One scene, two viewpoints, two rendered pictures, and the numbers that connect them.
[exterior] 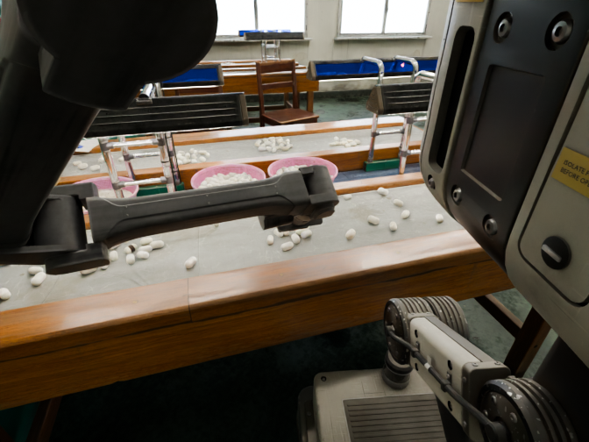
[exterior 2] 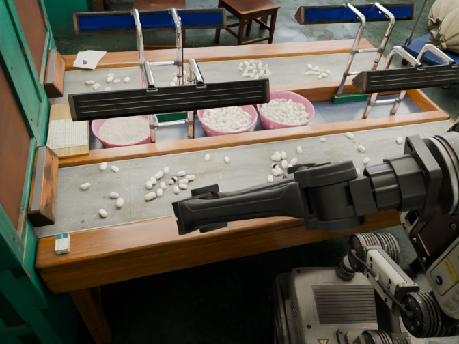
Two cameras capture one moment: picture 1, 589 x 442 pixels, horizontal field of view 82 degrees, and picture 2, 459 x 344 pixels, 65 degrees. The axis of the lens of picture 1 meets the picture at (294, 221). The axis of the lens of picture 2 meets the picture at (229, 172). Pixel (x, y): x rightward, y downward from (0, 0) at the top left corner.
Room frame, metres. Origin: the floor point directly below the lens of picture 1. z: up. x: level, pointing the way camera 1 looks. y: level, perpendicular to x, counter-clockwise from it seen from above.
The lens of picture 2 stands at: (-0.19, 0.29, 1.74)
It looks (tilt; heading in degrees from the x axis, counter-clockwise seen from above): 46 degrees down; 356
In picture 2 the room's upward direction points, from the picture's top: 7 degrees clockwise
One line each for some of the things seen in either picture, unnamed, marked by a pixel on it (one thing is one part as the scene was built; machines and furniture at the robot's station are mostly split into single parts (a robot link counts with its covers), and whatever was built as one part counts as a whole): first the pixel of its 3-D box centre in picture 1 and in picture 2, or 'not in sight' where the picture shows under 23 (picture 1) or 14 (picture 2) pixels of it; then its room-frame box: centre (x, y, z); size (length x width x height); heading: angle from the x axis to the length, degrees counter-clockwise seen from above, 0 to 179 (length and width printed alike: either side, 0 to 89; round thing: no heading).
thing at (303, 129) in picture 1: (250, 148); (229, 65); (1.70, 0.23, 0.67); 1.81 x 0.12 x 0.19; 106
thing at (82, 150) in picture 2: not in sight; (68, 128); (0.94, 0.87, 0.77); 0.33 x 0.15 x 0.01; 16
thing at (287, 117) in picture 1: (287, 115); (248, 1); (3.25, 0.06, 0.45); 0.44 x 0.43 x 0.91; 124
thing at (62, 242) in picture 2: not in sight; (62, 243); (0.41, 0.72, 0.77); 0.06 x 0.04 x 0.02; 16
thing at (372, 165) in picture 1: (381, 114); (354, 54); (1.51, -0.38, 0.90); 0.20 x 0.19 x 0.45; 106
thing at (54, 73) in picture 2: not in sight; (55, 72); (1.25, 1.01, 0.83); 0.30 x 0.06 x 0.07; 16
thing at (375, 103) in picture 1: (468, 92); (431, 74); (1.05, -0.51, 1.08); 0.62 x 0.08 x 0.07; 106
